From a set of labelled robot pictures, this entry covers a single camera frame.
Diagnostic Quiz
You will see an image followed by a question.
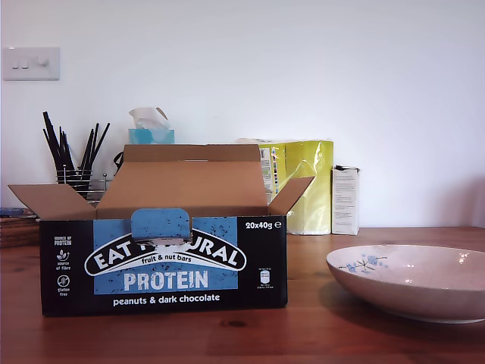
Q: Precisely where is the Eat Natural protein carton box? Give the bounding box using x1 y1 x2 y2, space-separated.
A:
7 143 316 318

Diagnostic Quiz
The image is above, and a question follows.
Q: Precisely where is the teal tissue box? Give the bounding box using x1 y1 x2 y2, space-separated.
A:
127 127 176 146

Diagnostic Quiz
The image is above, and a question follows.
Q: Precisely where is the small white printed carton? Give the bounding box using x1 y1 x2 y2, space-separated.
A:
331 164 361 235

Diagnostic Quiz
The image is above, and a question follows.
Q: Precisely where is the pale plate with blue flowers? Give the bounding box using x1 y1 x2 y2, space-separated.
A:
326 244 485 324

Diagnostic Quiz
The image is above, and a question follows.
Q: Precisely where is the yellow plastic wrapped package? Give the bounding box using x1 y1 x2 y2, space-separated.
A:
236 138 335 235

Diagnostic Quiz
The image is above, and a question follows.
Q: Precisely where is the black stick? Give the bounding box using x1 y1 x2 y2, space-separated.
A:
42 127 64 183
42 111 71 183
58 126 75 171
78 127 95 179
85 122 100 171
89 121 111 171

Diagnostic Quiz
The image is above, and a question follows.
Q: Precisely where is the black looped handle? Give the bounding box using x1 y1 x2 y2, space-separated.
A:
112 151 126 180

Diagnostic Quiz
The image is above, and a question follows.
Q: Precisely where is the white light switch plate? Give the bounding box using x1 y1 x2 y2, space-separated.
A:
2 46 61 81

